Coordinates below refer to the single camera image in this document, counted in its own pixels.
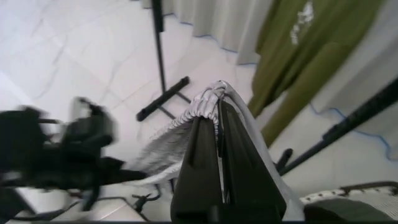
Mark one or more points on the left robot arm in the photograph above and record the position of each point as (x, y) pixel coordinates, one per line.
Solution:
(18, 140)

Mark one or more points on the pale grey shorts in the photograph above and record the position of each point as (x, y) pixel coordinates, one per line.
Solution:
(205, 102)

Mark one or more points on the green long-sleeved shirt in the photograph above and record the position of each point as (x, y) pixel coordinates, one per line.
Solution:
(295, 68)

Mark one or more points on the white curtain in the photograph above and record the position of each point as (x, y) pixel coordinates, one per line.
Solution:
(217, 25)

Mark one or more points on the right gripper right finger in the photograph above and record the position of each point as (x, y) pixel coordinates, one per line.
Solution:
(252, 186)

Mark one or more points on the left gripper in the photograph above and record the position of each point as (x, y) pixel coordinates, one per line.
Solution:
(77, 171)

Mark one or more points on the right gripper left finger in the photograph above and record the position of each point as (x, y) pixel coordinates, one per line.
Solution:
(199, 180)

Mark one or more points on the black clothes rack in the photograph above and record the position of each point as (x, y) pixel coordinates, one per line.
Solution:
(160, 46)

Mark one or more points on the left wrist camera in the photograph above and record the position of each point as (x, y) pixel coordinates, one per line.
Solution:
(90, 130)

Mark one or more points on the white laundry basket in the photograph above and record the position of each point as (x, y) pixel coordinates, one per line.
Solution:
(357, 202)

